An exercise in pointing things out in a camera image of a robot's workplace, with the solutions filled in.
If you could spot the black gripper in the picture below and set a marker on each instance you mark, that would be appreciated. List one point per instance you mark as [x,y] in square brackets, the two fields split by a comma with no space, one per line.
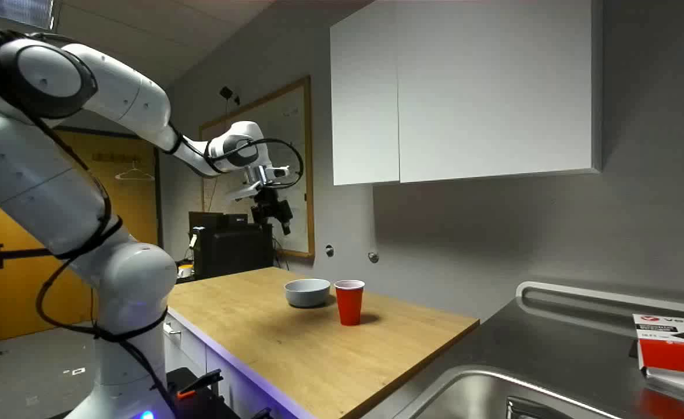
[270,202]

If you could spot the orange plastic cup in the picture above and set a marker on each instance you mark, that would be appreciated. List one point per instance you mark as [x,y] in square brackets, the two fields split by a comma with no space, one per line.
[349,302]

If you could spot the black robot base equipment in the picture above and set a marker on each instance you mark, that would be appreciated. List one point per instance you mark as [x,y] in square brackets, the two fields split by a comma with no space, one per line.
[198,392]

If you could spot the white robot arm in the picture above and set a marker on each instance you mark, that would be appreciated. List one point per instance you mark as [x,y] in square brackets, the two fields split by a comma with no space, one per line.
[23,177]

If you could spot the white ceramic bowl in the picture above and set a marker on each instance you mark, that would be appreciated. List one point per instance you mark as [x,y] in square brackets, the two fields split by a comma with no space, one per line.
[307,294]

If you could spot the black printer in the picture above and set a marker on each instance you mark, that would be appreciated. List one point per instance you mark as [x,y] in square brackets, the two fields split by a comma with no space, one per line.
[229,248]

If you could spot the wood framed whiteboard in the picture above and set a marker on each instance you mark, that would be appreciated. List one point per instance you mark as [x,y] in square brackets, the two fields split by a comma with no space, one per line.
[292,117]

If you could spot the stainless steel sink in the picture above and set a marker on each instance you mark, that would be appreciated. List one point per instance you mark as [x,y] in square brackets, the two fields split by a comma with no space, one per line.
[481,397]

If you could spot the orange door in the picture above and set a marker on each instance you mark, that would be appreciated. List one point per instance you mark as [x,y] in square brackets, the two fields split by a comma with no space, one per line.
[0,302]

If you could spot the ceiling light panel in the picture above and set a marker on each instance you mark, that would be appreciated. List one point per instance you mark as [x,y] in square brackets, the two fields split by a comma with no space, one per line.
[13,10]

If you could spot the red and white box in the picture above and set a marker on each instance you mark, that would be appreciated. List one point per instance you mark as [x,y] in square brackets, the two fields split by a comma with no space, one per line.
[675,352]

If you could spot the light wrist camera block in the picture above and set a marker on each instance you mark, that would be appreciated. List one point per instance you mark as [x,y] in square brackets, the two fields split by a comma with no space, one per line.
[272,175]

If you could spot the round metal wall knob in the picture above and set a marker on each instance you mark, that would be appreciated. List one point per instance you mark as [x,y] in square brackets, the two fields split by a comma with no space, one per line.
[329,249]
[373,255]

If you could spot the white wall cabinet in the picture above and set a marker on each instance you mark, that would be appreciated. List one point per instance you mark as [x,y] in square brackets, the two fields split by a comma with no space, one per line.
[466,83]

